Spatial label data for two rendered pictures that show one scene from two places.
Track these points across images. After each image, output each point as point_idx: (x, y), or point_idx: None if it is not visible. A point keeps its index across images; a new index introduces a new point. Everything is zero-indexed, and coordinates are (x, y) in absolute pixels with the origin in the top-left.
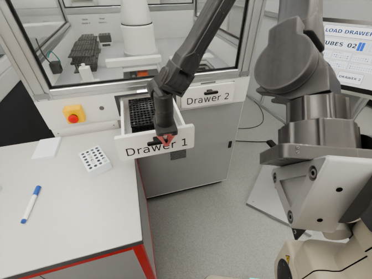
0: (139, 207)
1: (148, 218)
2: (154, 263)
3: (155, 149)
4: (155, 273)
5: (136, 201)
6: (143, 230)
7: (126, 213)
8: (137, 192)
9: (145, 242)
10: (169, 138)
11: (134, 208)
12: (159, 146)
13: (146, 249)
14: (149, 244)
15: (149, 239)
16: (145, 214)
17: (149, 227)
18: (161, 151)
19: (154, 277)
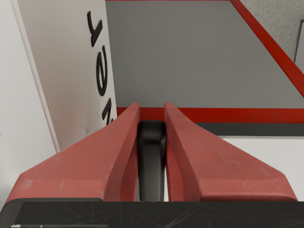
0: (272, 129)
1: (119, 7)
2: (199, 0)
3: (110, 122)
4: (216, 1)
5: (259, 143)
6: (240, 73)
7: (284, 164)
8: (230, 140)
9: (254, 63)
10: (135, 124)
11: (282, 148)
12: (106, 111)
13: (262, 59)
14: (197, 22)
15: (177, 16)
16: (130, 24)
17: (140, 7)
18: (111, 79)
19: (257, 21)
